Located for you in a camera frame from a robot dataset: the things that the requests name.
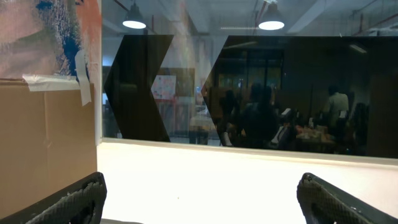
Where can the right pendant lamp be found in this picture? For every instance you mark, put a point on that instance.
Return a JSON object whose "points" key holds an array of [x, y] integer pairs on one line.
{"points": [[272, 19]]}

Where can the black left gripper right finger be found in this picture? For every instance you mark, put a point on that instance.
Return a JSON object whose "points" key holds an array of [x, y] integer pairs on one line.
{"points": [[324, 203]]}

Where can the left pendant lamp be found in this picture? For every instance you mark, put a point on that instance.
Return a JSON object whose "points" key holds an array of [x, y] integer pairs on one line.
{"points": [[134, 19]]}

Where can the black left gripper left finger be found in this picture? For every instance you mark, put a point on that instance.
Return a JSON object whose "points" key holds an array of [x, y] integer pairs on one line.
{"points": [[80, 202]]}

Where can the glass window pane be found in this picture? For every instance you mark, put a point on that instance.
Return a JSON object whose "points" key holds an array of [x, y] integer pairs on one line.
{"points": [[203, 73]]}

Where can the brown cardboard sheet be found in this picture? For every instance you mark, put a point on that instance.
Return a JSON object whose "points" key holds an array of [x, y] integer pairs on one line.
{"points": [[47, 143]]}

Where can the pendant lamp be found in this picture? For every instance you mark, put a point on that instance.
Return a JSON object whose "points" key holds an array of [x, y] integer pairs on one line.
{"points": [[134, 19], [272, 19]]}

